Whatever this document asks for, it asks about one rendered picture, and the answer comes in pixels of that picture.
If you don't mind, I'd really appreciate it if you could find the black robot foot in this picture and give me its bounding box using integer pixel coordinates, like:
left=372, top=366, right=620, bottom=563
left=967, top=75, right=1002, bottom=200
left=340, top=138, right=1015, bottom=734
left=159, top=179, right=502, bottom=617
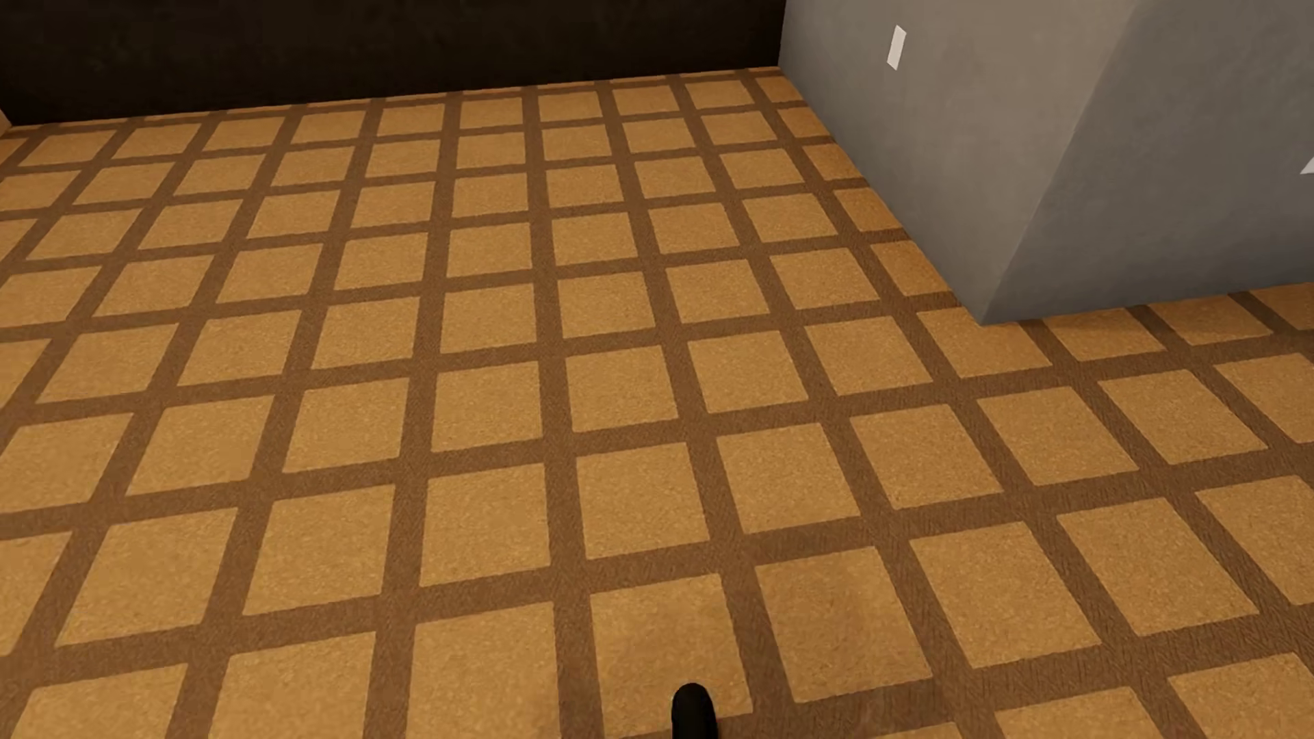
left=670, top=684, right=719, bottom=739

